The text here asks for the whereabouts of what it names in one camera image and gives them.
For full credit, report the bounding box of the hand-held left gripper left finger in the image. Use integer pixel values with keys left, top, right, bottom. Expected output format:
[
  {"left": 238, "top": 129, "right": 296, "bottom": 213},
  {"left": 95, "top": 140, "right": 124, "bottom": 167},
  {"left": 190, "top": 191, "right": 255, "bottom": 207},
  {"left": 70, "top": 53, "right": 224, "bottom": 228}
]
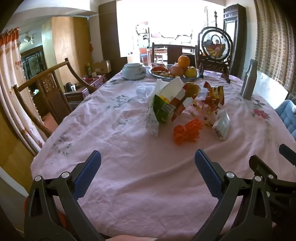
[{"left": 24, "top": 150, "right": 104, "bottom": 241}]

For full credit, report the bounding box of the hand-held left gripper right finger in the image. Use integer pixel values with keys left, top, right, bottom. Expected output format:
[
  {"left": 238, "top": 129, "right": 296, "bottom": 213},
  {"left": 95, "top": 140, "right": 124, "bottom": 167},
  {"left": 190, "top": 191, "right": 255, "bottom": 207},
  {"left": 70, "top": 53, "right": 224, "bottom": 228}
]
[{"left": 193, "top": 149, "right": 274, "bottom": 241}]

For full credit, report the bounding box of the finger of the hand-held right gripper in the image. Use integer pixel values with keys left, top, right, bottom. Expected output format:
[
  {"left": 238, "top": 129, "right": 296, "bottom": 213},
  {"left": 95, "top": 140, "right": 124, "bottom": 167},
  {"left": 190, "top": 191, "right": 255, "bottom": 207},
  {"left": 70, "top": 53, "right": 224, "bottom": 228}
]
[
  {"left": 279, "top": 144, "right": 296, "bottom": 166},
  {"left": 249, "top": 155, "right": 296, "bottom": 197}
]

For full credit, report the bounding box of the orange plastic net bag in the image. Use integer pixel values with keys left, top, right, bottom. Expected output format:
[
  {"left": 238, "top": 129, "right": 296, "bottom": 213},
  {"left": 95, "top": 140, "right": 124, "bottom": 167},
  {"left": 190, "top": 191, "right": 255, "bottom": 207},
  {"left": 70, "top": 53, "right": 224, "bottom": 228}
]
[{"left": 173, "top": 119, "right": 204, "bottom": 145}]

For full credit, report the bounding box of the small white box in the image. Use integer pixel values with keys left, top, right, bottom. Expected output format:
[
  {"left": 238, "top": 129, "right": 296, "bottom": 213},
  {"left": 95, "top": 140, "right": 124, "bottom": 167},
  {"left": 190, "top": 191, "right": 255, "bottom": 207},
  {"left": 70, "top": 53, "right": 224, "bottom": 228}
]
[{"left": 211, "top": 109, "right": 231, "bottom": 142}]

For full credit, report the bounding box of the red gold foil wrapper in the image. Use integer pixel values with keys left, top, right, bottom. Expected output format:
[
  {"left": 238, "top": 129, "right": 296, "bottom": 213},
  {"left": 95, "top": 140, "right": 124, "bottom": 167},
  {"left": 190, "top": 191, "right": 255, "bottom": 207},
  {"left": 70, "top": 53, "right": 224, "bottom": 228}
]
[{"left": 193, "top": 81, "right": 225, "bottom": 121}]

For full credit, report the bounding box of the red white paper carton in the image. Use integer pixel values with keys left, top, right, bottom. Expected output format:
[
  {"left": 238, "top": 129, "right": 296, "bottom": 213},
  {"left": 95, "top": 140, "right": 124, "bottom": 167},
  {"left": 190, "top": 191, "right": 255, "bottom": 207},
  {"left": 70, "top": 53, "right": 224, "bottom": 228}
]
[{"left": 171, "top": 82, "right": 201, "bottom": 122}]

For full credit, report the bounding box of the green snack packet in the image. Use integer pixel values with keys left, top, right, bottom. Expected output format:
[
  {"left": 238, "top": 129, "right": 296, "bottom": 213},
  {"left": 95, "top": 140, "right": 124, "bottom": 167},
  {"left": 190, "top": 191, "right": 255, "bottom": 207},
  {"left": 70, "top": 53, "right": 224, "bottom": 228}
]
[{"left": 153, "top": 94, "right": 175, "bottom": 123}]

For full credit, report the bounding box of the clear plastic bag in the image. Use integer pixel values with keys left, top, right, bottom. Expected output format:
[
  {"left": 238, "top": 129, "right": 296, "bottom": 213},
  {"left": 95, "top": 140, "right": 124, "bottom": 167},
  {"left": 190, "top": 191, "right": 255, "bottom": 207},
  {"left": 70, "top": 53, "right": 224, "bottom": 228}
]
[{"left": 135, "top": 85, "right": 156, "bottom": 103}]

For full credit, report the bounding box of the blue sofa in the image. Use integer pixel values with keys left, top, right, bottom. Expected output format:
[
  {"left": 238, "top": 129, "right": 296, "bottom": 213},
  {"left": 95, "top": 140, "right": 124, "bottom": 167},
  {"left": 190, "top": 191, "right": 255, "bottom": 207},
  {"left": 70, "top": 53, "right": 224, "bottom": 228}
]
[{"left": 275, "top": 100, "right": 296, "bottom": 135}]

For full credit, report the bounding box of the pink floral tablecloth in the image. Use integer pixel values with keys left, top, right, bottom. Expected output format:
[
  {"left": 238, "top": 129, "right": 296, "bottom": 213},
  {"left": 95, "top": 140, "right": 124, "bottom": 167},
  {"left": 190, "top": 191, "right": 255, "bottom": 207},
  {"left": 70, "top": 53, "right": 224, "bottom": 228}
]
[{"left": 30, "top": 68, "right": 296, "bottom": 241}]

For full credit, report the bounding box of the white flat panel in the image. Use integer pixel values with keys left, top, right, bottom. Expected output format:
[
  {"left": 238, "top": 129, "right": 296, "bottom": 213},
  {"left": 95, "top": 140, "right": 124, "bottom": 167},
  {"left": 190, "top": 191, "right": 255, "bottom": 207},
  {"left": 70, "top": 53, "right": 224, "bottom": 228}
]
[{"left": 253, "top": 71, "right": 289, "bottom": 109}]

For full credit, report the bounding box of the low carved wooden cabinet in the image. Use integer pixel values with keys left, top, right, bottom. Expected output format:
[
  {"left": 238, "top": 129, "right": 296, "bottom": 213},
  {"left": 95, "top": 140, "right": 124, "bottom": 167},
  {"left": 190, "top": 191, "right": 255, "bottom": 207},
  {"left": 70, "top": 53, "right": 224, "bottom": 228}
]
[{"left": 63, "top": 74, "right": 107, "bottom": 102}]

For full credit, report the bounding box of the silver metal bottle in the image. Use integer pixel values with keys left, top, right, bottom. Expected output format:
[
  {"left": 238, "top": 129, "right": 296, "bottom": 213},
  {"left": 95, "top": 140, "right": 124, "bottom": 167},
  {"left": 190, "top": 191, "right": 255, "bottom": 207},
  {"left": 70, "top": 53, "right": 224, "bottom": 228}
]
[{"left": 240, "top": 59, "right": 258, "bottom": 100}]

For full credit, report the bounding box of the yellow green apple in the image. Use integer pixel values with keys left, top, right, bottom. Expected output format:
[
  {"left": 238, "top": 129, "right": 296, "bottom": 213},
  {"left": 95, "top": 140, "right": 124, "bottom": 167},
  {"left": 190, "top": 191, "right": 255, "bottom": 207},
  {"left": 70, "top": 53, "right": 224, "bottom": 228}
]
[{"left": 184, "top": 66, "right": 198, "bottom": 78}]

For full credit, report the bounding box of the small cardboard box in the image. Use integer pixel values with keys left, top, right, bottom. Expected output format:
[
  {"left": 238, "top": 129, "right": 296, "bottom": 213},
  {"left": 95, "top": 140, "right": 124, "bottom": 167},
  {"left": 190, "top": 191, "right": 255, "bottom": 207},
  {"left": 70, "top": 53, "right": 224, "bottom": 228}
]
[{"left": 92, "top": 60, "right": 112, "bottom": 74}]

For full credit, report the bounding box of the round metal fruit plate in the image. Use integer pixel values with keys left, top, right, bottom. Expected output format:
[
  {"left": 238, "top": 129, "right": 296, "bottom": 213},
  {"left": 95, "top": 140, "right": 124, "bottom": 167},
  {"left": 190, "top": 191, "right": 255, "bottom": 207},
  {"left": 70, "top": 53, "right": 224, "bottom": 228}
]
[{"left": 148, "top": 66, "right": 201, "bottom": 81}]

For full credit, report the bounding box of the curved wooden armchair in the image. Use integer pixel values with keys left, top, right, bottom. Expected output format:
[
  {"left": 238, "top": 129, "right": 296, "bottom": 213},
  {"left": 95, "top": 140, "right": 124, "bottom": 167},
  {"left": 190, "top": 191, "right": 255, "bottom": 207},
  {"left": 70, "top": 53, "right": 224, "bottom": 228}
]
[{"left": 13, "top": 57, "right": 99, "bottom": 139}]

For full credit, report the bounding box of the pile of walnuts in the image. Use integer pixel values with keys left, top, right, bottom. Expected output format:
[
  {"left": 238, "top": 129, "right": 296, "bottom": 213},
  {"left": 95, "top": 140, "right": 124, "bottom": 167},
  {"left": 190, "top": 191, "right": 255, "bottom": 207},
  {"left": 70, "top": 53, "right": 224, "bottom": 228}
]
[{"left": 154, "top": 71, "right": 181, "bottom": 78}]

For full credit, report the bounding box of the red apple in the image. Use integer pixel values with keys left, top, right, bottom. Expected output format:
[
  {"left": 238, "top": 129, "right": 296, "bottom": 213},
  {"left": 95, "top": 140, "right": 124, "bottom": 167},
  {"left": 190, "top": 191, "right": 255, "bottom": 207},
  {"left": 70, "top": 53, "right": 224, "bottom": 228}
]
[{"left": 170, "top": 65, "right": 185, "bottom": 76}]

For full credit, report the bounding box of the pale lidded ceramic pot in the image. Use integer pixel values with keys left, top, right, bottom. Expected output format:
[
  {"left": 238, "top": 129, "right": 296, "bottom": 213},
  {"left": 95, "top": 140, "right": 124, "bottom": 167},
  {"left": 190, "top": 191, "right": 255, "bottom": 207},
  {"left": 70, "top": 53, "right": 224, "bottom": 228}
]
[{"left": 122, "top": 62, "right": 147, "bottom": 80}]

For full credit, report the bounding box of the checked brown curtain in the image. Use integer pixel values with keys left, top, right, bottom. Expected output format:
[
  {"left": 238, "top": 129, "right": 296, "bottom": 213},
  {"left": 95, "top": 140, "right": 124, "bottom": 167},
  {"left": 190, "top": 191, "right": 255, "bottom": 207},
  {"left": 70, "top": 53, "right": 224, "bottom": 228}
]
[{"left": 253, "top": 0, "right": 296, "bottom": 93}]

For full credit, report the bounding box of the orange fruit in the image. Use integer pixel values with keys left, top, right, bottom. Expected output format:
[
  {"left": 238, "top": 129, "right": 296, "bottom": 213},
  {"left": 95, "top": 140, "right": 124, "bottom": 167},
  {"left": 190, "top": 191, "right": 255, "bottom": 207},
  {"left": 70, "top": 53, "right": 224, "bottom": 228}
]
[{"left": 178, "top": 55, "right": 190, "bottom": 68}]

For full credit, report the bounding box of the red snack packet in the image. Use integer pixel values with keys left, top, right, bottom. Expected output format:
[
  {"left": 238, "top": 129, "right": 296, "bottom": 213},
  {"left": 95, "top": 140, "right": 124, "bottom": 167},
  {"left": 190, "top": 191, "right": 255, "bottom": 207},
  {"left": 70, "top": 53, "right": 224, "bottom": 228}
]
[{"left": 151, "top": 62, "right": 169, "bottom": 72}]

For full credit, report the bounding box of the dark framed glass partition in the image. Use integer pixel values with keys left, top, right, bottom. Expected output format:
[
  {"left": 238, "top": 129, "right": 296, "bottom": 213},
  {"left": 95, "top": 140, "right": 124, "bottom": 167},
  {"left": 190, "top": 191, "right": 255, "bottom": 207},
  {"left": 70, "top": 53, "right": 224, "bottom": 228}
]
[{"left": 21, "top": 45, "right": 45, "bottom": 80}]

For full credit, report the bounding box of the white red floral curtain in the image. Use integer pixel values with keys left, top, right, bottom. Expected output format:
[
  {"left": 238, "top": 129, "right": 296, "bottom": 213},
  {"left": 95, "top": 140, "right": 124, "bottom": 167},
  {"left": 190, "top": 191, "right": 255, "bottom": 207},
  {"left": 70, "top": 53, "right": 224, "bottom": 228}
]
[{"left": 0, "top": 27, "right": 45, "bottom": 156}]

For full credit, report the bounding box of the dark wooden dining chair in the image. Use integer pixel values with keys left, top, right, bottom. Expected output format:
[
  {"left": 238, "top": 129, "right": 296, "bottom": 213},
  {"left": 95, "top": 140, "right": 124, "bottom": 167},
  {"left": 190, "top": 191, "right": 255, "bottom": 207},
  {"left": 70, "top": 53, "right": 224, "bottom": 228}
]
[{"left": 151, "top": 43, "right": 198, "bottom": 67}]

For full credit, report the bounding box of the carved framed embroidery screen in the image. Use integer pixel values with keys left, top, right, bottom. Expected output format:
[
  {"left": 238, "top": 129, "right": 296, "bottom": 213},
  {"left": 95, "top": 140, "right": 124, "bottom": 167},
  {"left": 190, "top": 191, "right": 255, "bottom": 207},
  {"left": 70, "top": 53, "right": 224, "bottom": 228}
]
[{"left": 196, "top": 27, "right": 232, "bottom": 84}]

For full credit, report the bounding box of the dark carved wooden cabinet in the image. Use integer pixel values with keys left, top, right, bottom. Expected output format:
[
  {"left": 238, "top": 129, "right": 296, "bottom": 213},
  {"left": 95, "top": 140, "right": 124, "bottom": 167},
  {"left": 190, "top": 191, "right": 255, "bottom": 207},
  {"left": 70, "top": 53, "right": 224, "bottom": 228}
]
[{"left": 223, "top": 3, "right": 247, "bottom": 77}]

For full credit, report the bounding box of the light wooden wardrobe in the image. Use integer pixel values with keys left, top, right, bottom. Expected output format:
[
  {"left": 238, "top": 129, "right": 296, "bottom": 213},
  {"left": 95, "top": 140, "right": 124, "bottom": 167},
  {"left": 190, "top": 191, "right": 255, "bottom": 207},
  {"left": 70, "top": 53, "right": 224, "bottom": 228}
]
[{"left": 42, "top": 16, "right": 93, "bottom": 86}]

